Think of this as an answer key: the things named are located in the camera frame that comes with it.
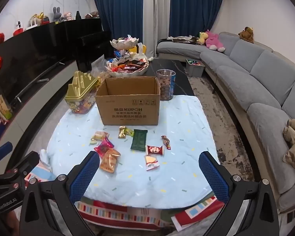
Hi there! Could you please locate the grey rabbit plush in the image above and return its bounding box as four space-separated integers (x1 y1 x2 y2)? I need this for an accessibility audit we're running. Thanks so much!
53 6 62 22

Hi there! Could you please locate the large pink plush toy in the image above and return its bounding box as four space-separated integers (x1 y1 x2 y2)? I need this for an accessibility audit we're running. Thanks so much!
205 29 225 53

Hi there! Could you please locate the white crumpled tissue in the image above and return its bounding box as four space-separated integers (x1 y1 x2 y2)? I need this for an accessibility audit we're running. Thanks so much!
39 149 52 171

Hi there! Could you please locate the orange snack packet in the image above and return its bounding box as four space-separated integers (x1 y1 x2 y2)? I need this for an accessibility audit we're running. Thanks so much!
100 149 121 173

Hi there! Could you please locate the black television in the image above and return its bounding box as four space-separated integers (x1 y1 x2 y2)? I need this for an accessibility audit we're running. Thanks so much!
0 22 67 104

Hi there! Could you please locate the grey sofa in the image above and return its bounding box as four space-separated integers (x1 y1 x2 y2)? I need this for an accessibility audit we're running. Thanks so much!
157 31 295 217

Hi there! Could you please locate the yellow plastic item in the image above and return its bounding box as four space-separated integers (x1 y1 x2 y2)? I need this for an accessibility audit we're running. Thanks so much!
128 43 147 54

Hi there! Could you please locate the white red wafer packet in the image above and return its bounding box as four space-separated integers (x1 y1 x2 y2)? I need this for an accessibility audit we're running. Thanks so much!
144 154 161 171

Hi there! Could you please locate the large heap of snacks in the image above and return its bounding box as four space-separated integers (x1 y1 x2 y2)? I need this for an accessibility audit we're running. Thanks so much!
106 54 148 74

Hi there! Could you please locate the yellow green plush toy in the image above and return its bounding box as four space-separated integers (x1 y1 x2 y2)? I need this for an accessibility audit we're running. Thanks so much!
197 31 208 45

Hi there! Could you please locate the white pink snack packet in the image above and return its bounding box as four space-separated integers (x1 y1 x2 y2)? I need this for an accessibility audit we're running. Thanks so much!
92 131 110 140

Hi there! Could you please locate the blue curtain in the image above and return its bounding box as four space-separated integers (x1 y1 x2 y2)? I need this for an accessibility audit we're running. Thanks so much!
91 0 144 45
168 0 225 38

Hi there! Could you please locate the dark green snack packet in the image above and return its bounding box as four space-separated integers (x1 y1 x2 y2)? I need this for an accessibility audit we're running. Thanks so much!
130 129 148 151

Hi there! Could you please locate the grey storage bin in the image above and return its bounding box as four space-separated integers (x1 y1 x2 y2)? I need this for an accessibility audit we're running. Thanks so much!
185 58 206 77

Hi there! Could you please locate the red white candy packet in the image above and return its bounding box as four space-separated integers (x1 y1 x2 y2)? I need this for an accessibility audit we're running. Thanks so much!
147 145 164 156

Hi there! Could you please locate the white red toy figure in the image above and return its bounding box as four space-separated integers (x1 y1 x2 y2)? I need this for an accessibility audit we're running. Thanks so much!
13 21 24 37

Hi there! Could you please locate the worn patterned rug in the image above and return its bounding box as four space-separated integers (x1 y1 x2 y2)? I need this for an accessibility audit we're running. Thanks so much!
187 75 255 182

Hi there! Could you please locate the white tiered bowl stand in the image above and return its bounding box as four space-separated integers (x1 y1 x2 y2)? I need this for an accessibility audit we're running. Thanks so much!
104 36 150 78

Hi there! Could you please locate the colourful striped mat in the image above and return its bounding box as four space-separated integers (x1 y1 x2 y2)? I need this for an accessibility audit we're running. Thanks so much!
25 162 225 231

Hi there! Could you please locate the pink red snack packet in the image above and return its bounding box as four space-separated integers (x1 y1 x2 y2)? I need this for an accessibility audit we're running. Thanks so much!
94 138 114 159

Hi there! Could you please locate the gold foil balloon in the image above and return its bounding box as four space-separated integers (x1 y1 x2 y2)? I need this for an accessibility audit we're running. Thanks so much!
31 12 50 26

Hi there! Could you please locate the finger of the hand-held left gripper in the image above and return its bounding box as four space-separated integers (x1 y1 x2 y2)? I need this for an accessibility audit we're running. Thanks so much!
0 151 40 195
0 141 13 164

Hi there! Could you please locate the grey white TV cabinet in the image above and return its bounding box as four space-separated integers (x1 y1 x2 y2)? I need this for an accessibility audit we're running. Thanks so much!
0 59 78 175

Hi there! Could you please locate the clear jar of nuts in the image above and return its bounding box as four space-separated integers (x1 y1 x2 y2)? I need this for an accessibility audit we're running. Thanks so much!
156 69 176 101

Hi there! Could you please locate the brown white cloth heap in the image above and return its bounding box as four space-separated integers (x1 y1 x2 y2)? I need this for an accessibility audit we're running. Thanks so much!
167 36 199 45

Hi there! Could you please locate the gold lid candy container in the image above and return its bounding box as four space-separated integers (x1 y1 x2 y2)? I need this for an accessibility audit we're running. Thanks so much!
64 70 101 115

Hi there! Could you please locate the brown plush toy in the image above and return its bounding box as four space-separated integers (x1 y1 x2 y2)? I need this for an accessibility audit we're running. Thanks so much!
238 27 254 43

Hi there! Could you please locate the pale green printed box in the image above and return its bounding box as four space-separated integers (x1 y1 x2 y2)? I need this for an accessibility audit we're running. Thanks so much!
0 95 13 121

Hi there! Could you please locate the black piano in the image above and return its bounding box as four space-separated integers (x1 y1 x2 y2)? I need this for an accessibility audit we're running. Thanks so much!
64 18 111 72

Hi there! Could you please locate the tray of peanuts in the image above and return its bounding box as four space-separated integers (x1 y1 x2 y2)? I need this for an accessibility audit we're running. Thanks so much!
90 55 109 79

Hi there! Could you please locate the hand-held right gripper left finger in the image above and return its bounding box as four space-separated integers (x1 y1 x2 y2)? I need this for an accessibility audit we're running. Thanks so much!
20 150 100 236

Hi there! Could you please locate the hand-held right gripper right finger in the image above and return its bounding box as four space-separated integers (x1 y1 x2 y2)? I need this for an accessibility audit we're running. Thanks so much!
198 151 281 236

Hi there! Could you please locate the brown cardboard box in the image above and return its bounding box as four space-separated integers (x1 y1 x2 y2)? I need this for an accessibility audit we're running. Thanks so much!
95 76 161 126

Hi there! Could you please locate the twisted patterned wrapper candy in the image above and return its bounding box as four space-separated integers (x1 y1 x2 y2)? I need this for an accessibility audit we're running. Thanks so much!
161 135 171 150

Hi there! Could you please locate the small heap of snacks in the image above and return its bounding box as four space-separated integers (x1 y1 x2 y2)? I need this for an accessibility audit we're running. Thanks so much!
113 36 138 43

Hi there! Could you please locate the white sheer curtain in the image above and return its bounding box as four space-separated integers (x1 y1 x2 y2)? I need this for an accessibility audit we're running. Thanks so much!
142 0 172 57

